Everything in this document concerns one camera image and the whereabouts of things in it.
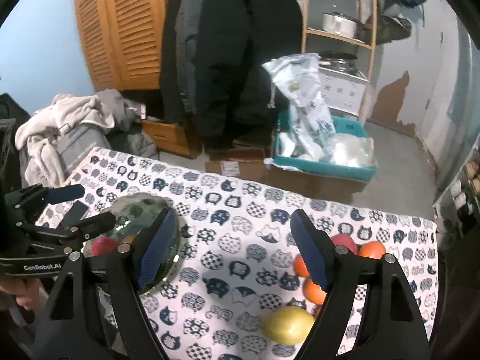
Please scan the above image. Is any person's left hand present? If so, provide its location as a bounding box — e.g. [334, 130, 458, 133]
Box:
[0, 274, 41, 311]

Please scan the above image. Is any steel pot on basket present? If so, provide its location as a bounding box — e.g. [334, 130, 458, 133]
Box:
[319, 51, 358, 72]

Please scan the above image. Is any dark hanging bag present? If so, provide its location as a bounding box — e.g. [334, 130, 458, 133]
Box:
[376, 4, 412, 46]

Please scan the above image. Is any pile of grey clothes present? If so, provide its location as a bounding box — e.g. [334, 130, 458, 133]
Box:
[15, 89, 159, 187]

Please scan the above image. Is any red apple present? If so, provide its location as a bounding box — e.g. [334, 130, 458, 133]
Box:
[91, 236, 119, 257]
[331, 234, 358, 254]

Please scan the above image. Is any shoe rack with shoes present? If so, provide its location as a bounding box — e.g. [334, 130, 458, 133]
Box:
[433, 146, 479, 237]

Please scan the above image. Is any white storage basket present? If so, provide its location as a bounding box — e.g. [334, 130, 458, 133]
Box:
[319, 66, 369, 118]

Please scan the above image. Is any clear plastic bag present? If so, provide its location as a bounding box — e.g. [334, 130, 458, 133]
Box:
[324, 133, 377, 168]

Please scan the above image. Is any teal plastic crate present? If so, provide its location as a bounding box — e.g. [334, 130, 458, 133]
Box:
[272, 111, 378, 184]

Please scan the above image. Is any small tangerine front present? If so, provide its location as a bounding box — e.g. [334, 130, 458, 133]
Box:
[312, 305, 322, 319]

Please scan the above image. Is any yellow pear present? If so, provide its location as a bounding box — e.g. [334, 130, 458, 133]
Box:
[262, 306, 315, 345]

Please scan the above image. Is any green scalloped glass bowl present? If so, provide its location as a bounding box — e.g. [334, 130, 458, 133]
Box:
[83, 193, 181, 294]

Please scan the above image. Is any white rice bag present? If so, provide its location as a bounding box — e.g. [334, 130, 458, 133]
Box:
[263, 53, 336, 160]

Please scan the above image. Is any wooden louvered wardrobe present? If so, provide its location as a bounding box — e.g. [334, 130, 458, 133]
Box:
[74, 0, 168, 91]

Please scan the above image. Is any black hanging coat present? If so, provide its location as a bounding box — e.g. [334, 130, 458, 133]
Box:
[159, 0, 302, 151]

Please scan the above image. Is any white cooking pot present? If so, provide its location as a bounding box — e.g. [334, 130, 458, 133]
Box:
[322, 11, 361, 38]

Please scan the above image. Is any large orange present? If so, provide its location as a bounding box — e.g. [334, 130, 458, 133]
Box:
[358, 241, 386, 259]
[303, 277, 327, 306]

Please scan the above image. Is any black smartphone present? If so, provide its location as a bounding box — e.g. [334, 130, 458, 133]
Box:
[58, 201, 89, 229]

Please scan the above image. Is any small tangerine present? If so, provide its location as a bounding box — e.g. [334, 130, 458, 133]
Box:
[293, 254, 309, 278]
[312, 305, 322, 319]

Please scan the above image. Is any cat pattern tablecloth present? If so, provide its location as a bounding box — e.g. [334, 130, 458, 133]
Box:
[67, 148, 438, 359]

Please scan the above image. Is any small tangerine back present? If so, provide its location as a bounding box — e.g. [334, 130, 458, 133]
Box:
[293, 254, 309, 278]

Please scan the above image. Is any red apple back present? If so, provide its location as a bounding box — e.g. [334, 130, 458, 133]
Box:
[331, 234, 358, 254]

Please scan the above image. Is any wooden shelf rack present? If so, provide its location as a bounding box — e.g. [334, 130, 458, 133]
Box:
[301, 0, 378, 124]

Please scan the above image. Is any wooden drawer box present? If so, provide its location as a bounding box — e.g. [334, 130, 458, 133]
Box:
[142, 119, 203, 159]

